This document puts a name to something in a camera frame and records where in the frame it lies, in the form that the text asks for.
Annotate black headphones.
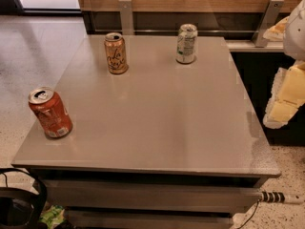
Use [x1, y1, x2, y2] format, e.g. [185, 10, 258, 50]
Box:
[0, 168, 47, 229]

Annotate black white striped handle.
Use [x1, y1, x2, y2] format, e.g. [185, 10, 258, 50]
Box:
[260, 191, 305, 205]

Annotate black cable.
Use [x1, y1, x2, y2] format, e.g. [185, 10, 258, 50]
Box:
[236, 200, 261, 229]

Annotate red soda can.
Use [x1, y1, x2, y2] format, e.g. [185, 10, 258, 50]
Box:
[28, 87, 72, 138]

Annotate orange LaCroix can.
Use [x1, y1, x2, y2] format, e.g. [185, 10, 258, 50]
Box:
[104, 32, 129, 74]

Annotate green snack bag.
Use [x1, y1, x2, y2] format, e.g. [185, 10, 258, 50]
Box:
[39, 205, 65, 229]

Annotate white green soda can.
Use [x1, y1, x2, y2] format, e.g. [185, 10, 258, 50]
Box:
[176, 24, 198, 64]

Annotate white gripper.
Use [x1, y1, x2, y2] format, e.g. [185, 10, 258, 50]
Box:
[263, 0, 305, 129]

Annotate grey drawer cabinet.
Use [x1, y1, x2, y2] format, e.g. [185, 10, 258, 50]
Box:
[13, 36, 280, 229]

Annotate left metal bracket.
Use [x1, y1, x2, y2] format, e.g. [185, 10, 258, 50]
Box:
[119, 0, 134, 35]

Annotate metal bracket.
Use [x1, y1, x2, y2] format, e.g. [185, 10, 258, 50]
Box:
[252, 0, 284, 48]
[119, 0, 134, 35]

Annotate right metal bracket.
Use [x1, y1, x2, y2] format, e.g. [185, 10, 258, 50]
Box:
[252, 0, 284, 48]

